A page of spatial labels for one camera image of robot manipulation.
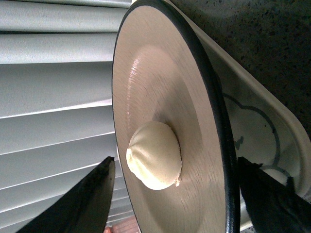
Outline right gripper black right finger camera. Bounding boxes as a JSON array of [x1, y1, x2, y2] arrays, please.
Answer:
[[238, 157, 311, 233]]

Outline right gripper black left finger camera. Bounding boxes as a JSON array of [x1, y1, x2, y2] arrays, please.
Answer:
[[18, 157, 115, 233]]

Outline white steamed bun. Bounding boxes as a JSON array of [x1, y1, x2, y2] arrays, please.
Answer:
[[126, 121, 182, 190]]

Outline beige plate with black rim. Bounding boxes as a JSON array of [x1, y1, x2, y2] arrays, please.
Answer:
[[112, 0, 240, 233]]

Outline white bear-print tray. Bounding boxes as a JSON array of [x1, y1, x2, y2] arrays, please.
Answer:
[[167, 0, 311, 233]]

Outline grey-white curtain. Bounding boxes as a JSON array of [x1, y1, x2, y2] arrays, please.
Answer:
[[0, 0, 131, 233]]

